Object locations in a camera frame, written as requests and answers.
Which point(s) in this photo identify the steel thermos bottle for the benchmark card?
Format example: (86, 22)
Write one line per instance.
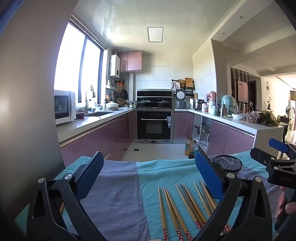
(223, 111)

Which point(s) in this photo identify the stainless steel stockpot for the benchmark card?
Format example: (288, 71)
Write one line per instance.
(198, 104)

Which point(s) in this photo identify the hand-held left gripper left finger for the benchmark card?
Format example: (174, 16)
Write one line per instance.
(91, 173)

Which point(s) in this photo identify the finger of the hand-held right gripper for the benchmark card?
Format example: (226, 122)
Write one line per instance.
(263, 155)
(278, 146)

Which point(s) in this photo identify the green air fryer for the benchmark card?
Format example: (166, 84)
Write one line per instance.
(227, 103)

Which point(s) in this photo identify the white rice cooker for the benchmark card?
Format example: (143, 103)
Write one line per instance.
(180, 99)

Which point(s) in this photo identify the pink electric kettle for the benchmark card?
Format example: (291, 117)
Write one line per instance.
(212, 96)

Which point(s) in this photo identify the brown wooden piece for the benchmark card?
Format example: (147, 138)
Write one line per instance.
(61, 207)

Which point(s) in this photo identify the bunch of bamboo chopsticks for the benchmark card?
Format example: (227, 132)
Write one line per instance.
(161, 208)

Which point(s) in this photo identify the dark oil bottle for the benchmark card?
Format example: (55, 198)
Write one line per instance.
(193, 151)

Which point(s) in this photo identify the white countertop oven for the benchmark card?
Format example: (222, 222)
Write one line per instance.
(63, 106)

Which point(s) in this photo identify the clear plastic food container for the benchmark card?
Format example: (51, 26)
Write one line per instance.
(252, 118)

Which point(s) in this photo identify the black mesh utensil holder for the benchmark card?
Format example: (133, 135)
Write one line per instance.
(227, 163)

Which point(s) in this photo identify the teal and purple tablecloth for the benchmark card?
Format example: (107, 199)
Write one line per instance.
(129, 185)

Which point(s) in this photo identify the grey refrigerator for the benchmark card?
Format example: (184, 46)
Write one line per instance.
(27, 92)

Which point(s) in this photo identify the black integrated stove hood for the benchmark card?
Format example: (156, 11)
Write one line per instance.
(153, 93)

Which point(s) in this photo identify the ceiling light panel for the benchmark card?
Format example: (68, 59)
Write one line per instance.
(155, 34)

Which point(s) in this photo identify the white water heater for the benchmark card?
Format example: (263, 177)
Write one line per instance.
(115, 66)

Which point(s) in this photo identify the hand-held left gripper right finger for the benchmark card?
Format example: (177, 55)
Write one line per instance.
(209, 176)

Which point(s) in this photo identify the woven basket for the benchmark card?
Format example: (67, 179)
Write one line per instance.
(120, 100)

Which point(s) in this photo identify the white plastic bag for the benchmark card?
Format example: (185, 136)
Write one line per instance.
(203, 146)

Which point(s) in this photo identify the black built-in oven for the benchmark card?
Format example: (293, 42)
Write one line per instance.
(153, 127)

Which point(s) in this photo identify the pink wall picture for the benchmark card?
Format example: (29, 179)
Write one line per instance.
(242, 91)

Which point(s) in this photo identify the dark red bowl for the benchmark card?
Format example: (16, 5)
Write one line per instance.
(80, 115)

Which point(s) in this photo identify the person's right hand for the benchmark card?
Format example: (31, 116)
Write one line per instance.
(281, 201)

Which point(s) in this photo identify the wall clock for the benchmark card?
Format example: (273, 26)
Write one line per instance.
(268, 87)

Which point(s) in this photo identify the leafy green vegetables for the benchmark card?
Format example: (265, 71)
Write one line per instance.
(267, 119)

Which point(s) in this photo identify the wall shelf with cutting boards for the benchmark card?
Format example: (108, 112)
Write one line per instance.
(188, 82)

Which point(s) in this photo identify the white casserole dish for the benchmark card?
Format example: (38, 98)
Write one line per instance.
(112, 106)

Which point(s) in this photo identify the hanging black frying pan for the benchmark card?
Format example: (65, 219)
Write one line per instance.
(124, 95)

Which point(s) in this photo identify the mauve base cabinet run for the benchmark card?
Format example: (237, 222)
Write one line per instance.
(92, 139)
(222, 134)

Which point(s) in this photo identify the yellow oil bottle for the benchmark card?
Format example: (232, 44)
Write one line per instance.
(187, 148)

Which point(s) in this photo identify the dark dining chair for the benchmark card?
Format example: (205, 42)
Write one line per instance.
(284, 120)

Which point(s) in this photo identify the kitchen window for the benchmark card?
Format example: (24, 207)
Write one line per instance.
(69, 58)

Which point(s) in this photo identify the white bowl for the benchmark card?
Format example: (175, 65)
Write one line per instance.
(238, 117)

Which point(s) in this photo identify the dark striped wall panel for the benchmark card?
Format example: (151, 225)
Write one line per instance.
(234, 85)

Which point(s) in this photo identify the black wok with lid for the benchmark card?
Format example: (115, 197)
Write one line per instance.
(145, 101)
(163, 101)

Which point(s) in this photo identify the mauve wall cabinet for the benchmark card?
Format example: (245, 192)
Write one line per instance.
(131, 61)

